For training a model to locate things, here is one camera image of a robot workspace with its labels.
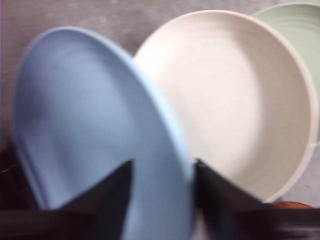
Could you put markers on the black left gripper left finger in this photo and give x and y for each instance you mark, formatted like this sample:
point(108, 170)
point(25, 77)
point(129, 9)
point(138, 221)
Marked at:
point(87, 217)

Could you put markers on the red apple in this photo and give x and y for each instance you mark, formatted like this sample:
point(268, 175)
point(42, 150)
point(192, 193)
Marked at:
point(292, 205)

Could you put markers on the white plate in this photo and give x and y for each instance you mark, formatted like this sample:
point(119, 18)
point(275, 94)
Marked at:
point(237, 100)

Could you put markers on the blue plate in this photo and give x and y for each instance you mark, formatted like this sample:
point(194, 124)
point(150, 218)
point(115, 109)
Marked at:
point(87, 112)

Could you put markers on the green plate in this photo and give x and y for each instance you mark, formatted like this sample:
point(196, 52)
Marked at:
point(300, 37)

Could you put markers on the black plate rack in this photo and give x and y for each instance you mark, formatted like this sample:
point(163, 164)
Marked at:
point(13, 182)

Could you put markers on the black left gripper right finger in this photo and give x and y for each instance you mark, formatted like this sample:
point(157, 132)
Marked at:
point(237, 220)

